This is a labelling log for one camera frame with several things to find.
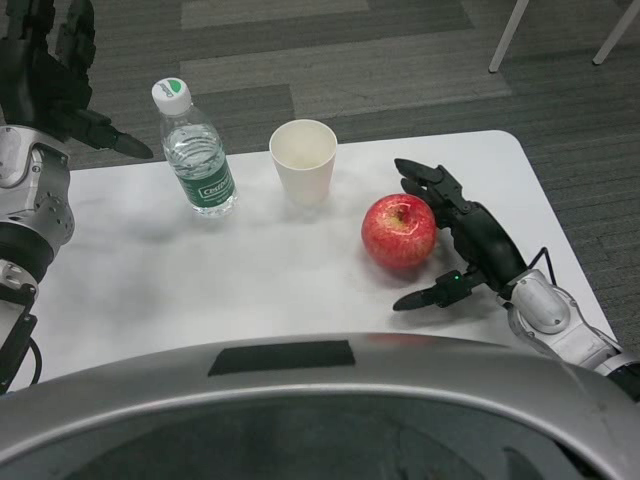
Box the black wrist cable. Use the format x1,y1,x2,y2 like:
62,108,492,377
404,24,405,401
524,246,559,286

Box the red apple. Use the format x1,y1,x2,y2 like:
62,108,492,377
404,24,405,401
360,193,438,272

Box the clear plastic water bottle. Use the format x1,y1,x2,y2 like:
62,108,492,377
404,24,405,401
151,77,238,217

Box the silver robot chest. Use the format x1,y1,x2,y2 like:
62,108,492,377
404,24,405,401
0,331,640,480

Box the white paper cup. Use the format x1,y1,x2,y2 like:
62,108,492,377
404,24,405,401
268,119,338,206

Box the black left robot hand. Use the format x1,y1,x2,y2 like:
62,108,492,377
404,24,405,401
0,0,155,160

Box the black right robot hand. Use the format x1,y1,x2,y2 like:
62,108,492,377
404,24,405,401
392,158,530,313

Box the white metal-legged table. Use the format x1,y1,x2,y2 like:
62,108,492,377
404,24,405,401
488,0,640,71

